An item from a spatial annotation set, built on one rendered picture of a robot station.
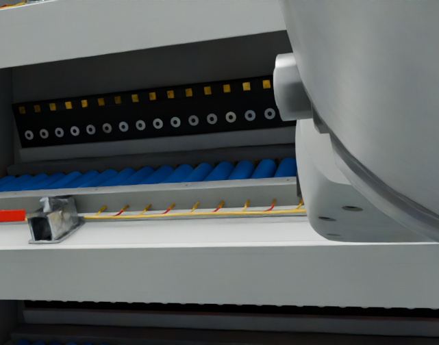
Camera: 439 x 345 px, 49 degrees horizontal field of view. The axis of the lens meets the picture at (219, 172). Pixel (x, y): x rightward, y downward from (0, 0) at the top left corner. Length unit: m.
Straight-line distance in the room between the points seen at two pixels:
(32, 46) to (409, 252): 0.32
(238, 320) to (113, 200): 0.19
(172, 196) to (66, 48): 0.14
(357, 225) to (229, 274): 0.19
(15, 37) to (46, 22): 0.03
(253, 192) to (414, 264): 0.13
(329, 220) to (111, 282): 0.24
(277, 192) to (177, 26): 0.14
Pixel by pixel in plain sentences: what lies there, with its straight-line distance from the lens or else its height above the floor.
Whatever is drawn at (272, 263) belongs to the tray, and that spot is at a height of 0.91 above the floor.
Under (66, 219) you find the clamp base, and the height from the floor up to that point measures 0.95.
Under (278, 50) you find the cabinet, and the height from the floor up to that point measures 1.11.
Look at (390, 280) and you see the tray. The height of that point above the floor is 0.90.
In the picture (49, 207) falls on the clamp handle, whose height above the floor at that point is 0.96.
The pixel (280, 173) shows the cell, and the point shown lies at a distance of 0.40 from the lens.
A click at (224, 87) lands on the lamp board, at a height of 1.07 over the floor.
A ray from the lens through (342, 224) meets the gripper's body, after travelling 0.16.
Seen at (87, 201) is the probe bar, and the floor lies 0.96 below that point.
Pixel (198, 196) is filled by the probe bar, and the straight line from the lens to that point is 0.38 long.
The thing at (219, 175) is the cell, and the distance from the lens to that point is 0.43.
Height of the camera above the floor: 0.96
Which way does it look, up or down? 3 degrees up
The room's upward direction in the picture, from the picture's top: 2 degrees counter-clockwise
